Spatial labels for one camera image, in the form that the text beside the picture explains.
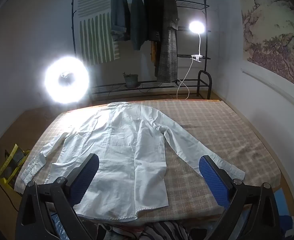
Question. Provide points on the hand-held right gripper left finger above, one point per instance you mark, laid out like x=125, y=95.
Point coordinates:
x=87, y=177

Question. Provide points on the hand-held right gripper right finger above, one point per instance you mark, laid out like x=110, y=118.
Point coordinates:
x=213, y=180

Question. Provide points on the white shirt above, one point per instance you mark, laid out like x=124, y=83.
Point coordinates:
x=127, y=155

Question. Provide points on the black metal clothes rack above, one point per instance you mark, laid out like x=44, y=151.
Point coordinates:
x=205, y=71

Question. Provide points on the yellow bag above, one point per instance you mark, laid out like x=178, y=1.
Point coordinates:
x=8, y=170

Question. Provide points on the beige plaid blanket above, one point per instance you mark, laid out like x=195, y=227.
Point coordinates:
x=212, y=120

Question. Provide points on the zebra striped cloth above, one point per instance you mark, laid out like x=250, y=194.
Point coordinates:
x=162, y=231

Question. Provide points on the blue bed sheet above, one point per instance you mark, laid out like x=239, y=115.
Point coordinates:
x=285, y=227

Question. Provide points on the small potted plant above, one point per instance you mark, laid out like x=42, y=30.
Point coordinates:
x=131, y=81

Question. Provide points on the orange scarf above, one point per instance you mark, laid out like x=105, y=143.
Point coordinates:
x=154, y=52

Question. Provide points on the dark green jacket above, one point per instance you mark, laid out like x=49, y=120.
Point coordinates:
x=138, y=22

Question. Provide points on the blue denim jacket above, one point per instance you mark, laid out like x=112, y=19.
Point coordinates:
x=119, y=12

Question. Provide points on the black coat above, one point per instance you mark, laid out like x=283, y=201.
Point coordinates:
x=152, y=12

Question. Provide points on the green striped wall hanging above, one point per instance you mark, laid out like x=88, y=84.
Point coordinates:
x=94, y=37

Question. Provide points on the landscape wall painting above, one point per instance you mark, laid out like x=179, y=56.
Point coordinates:
x=274, y=42

